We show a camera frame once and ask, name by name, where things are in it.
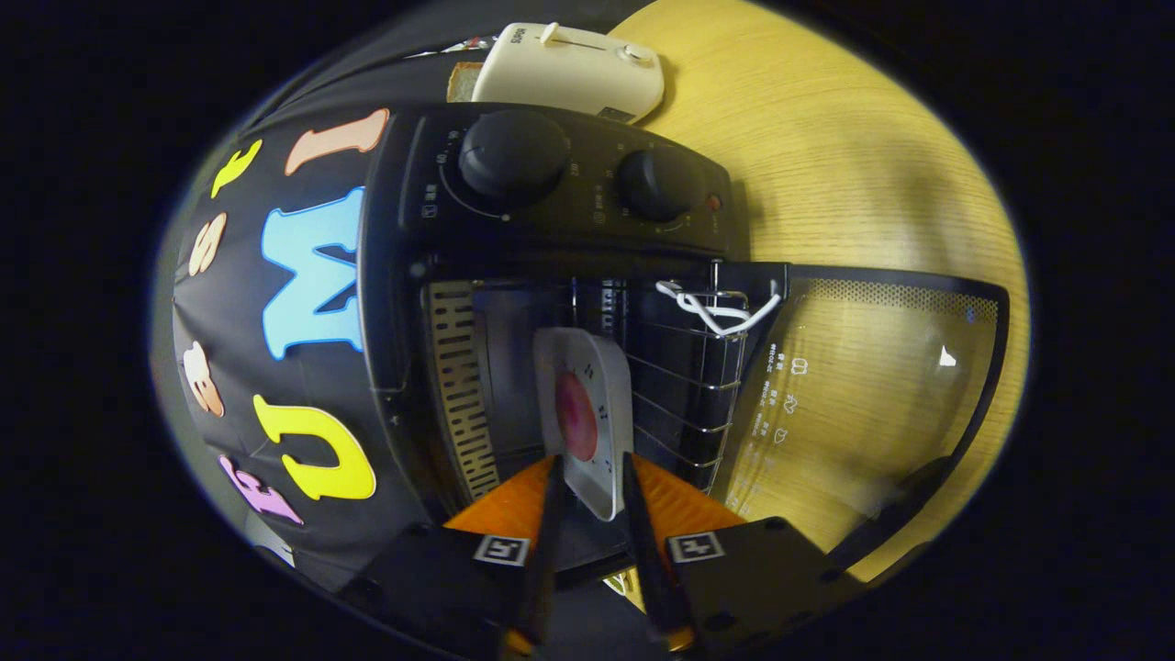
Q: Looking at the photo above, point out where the white bread toaster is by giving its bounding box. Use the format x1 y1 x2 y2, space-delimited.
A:
471 22 666 125

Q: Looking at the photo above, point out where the pink ham slice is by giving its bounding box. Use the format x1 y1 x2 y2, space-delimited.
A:
554 370 599 463

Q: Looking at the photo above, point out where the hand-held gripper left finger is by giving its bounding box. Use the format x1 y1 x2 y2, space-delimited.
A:
344 454 565 661

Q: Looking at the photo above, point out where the black toaster oven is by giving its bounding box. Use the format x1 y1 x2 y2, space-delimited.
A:
358 101 1011 588

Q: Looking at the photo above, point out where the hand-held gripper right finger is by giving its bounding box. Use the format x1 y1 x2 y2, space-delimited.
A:
622 452 864 653

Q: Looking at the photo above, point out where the brown bread slice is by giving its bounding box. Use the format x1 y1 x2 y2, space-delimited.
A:
447 62 485 104

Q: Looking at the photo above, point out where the white square plate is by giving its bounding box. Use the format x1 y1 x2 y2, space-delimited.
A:
533 328 634 522

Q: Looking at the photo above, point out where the metal wire oven rack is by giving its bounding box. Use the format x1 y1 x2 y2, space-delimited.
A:
624 285 751 497

